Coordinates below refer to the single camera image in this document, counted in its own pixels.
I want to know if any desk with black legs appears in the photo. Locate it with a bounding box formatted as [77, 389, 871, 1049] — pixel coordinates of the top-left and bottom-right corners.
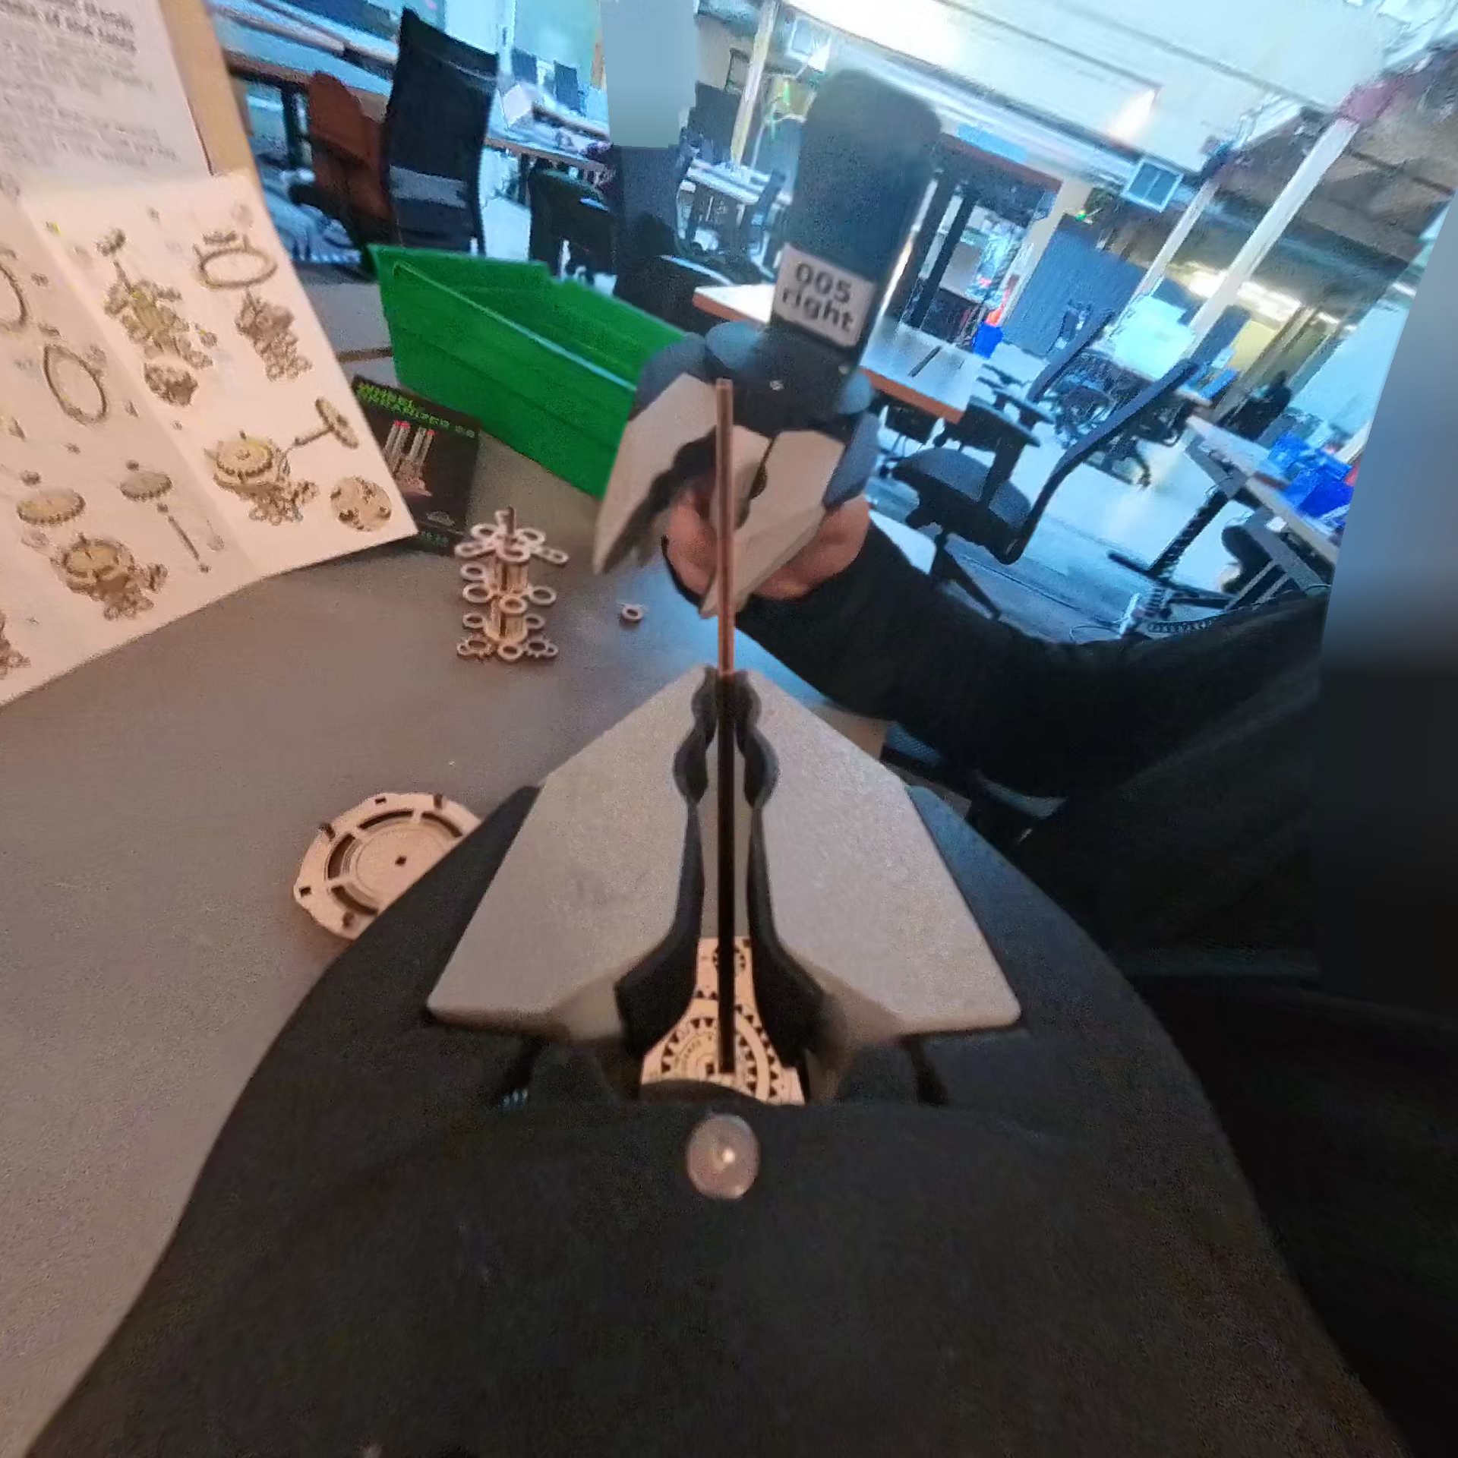
[1111, 410, 1368, 621]

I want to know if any person's right forearm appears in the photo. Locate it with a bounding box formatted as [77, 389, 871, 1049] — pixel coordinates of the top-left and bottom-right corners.
[683, 512, 1329, 802]

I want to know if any black high-back office chair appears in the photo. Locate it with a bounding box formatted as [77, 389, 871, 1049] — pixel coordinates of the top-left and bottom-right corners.
[380, 9, 501, 259]

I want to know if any tan cardboard panel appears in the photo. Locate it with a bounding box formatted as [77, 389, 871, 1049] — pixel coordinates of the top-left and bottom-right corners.
[159, 0, 255, 178]

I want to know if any folded paper instruction sheet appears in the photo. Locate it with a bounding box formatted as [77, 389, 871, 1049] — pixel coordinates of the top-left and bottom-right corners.
[0, 0, 420, 708]

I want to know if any person's right hand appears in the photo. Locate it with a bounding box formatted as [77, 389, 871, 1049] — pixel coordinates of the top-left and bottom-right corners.
[664, 481, 875, 616]

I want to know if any white slanted pillar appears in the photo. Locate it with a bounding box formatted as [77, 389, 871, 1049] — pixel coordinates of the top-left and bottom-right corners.
[1182, 111, 1360, 345]

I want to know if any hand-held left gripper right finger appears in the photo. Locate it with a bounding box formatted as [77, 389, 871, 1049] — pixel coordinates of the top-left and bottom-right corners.
[731, 669, 1022, 1072]

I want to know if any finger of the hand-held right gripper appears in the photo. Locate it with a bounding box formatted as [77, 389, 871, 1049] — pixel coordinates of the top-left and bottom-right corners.
[593, 370, 779, 575]
[729, 433, 854, 616]

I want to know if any black mesh office chair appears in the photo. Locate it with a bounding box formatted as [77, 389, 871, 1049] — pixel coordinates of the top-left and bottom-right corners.
[898, 357, 1199, 608]

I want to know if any brown office chair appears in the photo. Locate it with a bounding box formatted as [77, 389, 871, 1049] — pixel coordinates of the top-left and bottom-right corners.
[303, 71, 395, 236]

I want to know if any blue storage box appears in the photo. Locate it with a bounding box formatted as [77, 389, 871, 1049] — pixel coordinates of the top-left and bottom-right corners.
[1262, 429, 1360, 527]

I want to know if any wooden sheet with gear parts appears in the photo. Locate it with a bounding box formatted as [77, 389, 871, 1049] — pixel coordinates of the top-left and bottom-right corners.
[637, 936, 806, 1109]

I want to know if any wooden top office desk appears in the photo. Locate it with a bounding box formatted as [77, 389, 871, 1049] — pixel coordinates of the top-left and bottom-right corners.
[692, 282, 1210, 426]

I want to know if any person's dark clothing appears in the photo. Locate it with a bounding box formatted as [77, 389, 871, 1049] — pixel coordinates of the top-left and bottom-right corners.
[969, 593, 1458, 1458]

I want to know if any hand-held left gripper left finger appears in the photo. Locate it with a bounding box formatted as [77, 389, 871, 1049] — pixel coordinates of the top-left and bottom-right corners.
[426, 665, 721, 1055]

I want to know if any green plastic bin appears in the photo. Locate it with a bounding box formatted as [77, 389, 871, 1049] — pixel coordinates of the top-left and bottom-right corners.
[370, 243, 692, 499]

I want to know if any dark printed model box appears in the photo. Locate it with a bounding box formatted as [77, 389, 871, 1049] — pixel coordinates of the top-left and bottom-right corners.
[349, 374, 483, 558]

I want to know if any wooden ring tower model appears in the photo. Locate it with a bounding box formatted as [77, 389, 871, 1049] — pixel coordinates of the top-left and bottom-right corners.
[455, 508, 570, 664]

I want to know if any thin dark rod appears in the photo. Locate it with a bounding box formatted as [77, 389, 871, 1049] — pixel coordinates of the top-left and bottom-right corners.
[714, 380, 737, 1074]

